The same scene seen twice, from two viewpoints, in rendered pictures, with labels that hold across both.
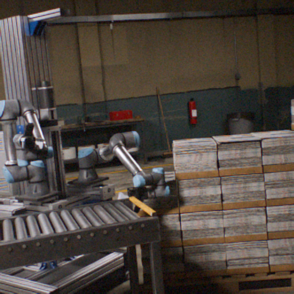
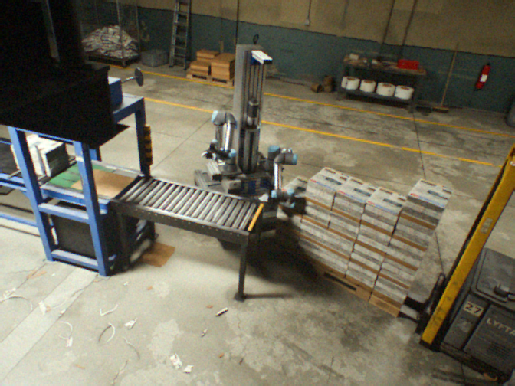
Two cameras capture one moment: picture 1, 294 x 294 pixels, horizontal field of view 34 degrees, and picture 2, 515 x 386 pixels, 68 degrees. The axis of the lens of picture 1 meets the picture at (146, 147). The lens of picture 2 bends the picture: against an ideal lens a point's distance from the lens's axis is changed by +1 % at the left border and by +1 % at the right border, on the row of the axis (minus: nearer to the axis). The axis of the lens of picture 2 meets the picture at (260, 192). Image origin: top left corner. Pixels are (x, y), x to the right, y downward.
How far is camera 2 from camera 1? 1.93 m
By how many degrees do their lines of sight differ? 38
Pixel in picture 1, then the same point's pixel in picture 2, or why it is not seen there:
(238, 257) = (328, 260)
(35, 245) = (181, 220)
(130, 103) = (425, 52)
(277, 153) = (374, 217)
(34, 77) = (248, 94)
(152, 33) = not seen: outside the picture
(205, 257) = (309, 248)
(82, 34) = not seen: outside the picture
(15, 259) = (171, 223)
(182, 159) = (312, 190)
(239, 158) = (347, 207)
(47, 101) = (251, 113)
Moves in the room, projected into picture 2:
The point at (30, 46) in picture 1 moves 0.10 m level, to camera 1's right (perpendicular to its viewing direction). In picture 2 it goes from (250, 72) to (258, 74)
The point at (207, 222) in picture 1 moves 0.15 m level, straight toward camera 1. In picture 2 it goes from (316, 231) to (308, 238)
